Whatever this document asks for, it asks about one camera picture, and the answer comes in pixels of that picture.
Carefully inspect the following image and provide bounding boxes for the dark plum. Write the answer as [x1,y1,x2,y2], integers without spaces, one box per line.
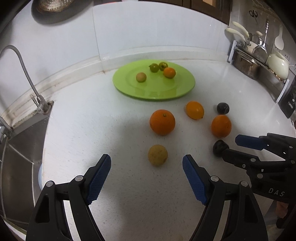
[216,102,230,114]
[212,140,229,158]

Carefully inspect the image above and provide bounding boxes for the large orange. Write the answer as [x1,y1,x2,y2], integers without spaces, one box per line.
[211,114,232,138]
[149,109,176,136]

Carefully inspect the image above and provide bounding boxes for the tan longan fruit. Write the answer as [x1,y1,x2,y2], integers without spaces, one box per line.
[135,72,147,82]
[148,145,168,166]

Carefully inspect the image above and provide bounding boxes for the small orange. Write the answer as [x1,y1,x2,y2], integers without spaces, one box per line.
[163,67,176,79]

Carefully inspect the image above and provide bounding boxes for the green tomato round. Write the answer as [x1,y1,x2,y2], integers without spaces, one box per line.
[159,62,168,71]

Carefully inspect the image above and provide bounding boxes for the green tomato with stem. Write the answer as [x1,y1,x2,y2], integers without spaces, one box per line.
[149,63,159,73]

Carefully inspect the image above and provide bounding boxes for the large chrome kitchen faucet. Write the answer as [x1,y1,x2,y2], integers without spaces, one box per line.
[0,116,13,144]

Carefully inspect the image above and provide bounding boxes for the white bowl in sink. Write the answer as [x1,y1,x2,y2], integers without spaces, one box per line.
[38,164,43,190]

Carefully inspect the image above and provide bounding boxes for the metal dish rack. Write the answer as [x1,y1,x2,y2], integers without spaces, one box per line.
[227,40,292,103]

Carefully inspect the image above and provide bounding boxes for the stainless steel sink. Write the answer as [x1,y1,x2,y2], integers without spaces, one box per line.
[1,113,50,230]

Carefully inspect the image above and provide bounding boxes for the cream ceramic jug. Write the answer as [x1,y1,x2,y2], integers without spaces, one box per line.
[267,51,290,80]

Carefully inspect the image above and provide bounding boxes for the yellow orange small citrus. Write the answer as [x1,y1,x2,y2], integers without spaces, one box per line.
[185,101,204,120]

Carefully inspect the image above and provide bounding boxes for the steel pot on rack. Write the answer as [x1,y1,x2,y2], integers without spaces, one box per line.
[232,49,261,80]

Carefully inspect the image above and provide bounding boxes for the metal spatula hanging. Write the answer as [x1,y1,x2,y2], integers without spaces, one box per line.
[252,18,269,63]

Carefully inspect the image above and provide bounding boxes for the white rice paddle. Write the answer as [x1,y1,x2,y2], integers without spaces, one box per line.
[274,25,285,50]

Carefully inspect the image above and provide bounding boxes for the thin gooseneck faucet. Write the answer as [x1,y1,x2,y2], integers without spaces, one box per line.
[1,45,51,114]

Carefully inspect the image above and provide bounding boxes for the green plate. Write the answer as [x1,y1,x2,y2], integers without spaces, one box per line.
[112,59,196,100]

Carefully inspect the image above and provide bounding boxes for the black scissors hanging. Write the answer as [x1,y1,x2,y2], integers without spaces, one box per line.
[249,10,258,23]

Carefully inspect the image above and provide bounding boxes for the copper colander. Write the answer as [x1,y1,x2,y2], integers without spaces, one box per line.
[37,0,74,13]

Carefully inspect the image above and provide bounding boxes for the white knife handle upper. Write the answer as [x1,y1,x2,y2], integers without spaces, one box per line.
[232,21,249,39]

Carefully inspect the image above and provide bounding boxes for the white knife handle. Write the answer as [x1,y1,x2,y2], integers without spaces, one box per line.
[225,27,246,44]
[232,21,249,39]

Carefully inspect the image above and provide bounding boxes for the white knife handle lower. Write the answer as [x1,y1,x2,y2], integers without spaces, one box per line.
[225,27,246,44]

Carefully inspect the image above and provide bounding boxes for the dark wooden window frame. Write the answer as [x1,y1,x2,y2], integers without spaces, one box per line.
[142,1,232,25]

